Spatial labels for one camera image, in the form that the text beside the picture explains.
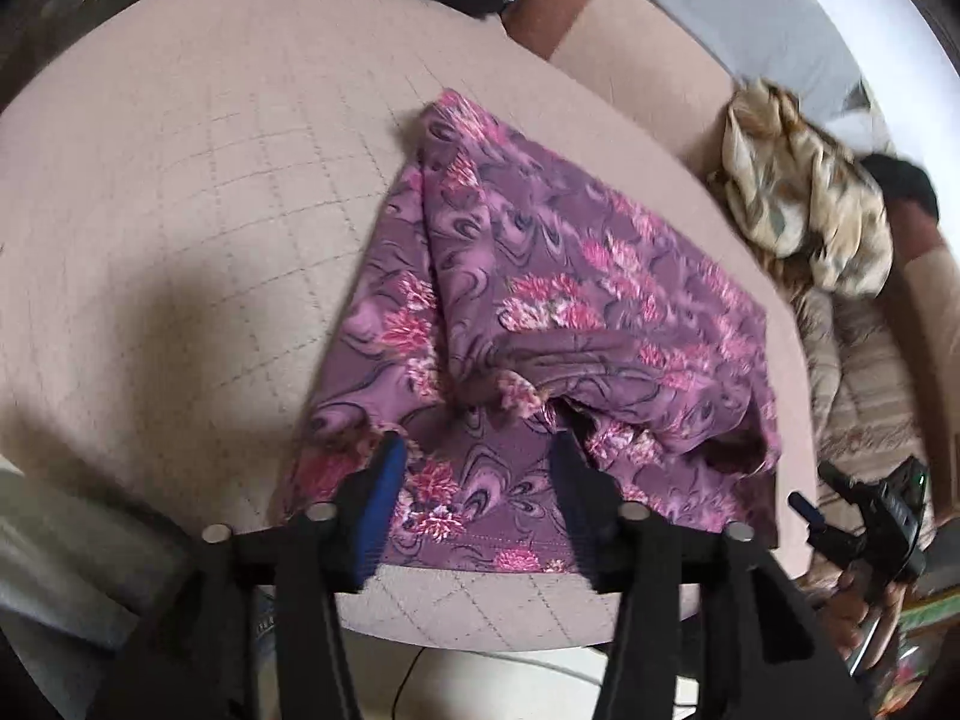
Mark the beige floral blanket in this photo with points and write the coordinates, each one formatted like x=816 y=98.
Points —
x=802 y=187

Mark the pink rolled bolster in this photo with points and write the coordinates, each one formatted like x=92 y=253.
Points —
x=622 y=37

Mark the colourful printed mat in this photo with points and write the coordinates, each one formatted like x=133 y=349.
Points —
x=919 y=641

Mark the striped cushion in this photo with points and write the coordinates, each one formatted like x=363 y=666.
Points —
x=855 y=390

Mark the pink quilted bed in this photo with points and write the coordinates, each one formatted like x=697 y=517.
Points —
x=187 y=240

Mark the black knit hat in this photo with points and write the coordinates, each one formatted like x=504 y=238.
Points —
x=904 y=184

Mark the purple floral long-sleeved shirt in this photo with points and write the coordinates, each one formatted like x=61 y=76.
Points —
x=562 y=330

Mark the person's right hand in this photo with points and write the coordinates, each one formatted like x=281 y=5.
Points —
x=855 y=615

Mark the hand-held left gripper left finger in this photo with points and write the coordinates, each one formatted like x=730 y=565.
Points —
x=382 y=495

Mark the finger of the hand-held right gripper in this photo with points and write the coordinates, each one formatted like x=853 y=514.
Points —
x=806 y=510
x=840 y=481

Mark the grey pillow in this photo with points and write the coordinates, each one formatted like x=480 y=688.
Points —
x=757 y=22

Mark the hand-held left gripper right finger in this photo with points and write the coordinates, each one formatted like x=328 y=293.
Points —
x=577 y=495

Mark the beige bolster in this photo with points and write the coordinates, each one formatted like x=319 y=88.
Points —
x=930 y=292

